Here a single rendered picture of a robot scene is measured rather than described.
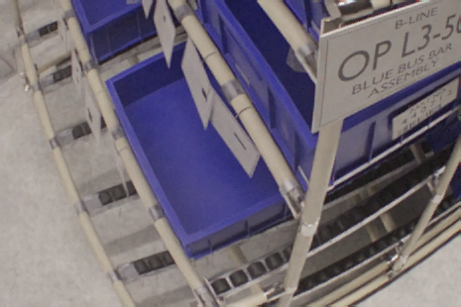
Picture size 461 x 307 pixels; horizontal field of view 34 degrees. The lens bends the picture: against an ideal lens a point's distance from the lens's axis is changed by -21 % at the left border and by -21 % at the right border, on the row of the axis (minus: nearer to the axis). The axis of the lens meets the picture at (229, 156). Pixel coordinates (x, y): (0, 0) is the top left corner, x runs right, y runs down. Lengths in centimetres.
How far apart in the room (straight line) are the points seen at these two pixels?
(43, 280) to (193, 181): 89
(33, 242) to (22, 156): 30
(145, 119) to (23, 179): 90
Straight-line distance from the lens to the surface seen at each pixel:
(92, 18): 198
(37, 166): 264
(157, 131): 180
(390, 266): 232
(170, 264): 202
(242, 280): 168
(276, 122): 139
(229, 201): 173
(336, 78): 96
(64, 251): 251
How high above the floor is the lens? 233
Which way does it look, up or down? 64 degrees down
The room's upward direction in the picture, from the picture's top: 1 degrees clockwise
